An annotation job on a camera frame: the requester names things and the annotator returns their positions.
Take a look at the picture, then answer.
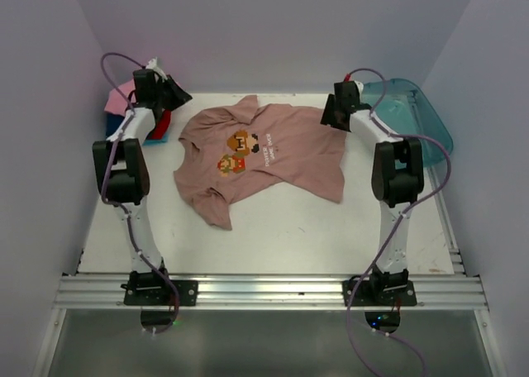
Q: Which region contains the dusty pink printed t-shirt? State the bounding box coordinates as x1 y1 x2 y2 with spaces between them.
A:
174 95 346 231

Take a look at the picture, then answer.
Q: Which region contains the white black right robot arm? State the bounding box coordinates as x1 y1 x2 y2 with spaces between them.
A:
321 81 424 305

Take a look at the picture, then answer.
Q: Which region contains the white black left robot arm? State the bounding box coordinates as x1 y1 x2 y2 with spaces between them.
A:
92 66 191 308

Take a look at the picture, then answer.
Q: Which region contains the folded red t-shirt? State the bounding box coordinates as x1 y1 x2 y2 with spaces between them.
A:
147 110 172 141

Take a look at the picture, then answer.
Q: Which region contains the folded pink t-shirt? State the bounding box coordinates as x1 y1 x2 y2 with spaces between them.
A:
104 73 189 116

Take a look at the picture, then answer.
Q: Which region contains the folded teal t-shirt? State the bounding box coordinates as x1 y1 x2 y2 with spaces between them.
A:
143 133 169 146

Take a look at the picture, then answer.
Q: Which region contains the folded navy blue t-shirt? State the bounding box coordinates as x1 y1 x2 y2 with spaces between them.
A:
105 113 125 137

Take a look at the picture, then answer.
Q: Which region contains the teal plastic bin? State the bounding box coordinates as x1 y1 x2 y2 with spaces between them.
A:
361 79 454 168

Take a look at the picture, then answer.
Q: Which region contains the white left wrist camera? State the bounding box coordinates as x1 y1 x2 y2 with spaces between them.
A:
145 57 168 80

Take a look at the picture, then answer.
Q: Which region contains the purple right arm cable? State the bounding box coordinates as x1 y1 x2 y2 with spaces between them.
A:
341 67 452 377

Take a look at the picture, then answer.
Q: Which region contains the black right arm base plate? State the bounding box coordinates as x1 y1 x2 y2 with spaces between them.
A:
351 280 418 307

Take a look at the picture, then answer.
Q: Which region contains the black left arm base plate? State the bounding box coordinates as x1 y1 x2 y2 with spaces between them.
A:
121 279 198 307

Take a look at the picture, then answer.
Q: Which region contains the aluminium mounting rail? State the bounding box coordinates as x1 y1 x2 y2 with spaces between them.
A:
53 250 488 311

